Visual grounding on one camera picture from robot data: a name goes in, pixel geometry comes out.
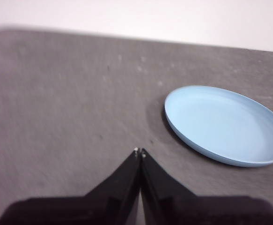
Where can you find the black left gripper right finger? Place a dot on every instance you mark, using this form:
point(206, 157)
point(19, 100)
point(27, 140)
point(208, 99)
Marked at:
point(173, 206)

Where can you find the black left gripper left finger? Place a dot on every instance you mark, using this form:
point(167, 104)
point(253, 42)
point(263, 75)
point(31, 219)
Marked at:
point(108, 204)

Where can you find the light blue round plate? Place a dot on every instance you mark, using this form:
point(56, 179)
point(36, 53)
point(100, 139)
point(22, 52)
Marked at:
point(220, 124)

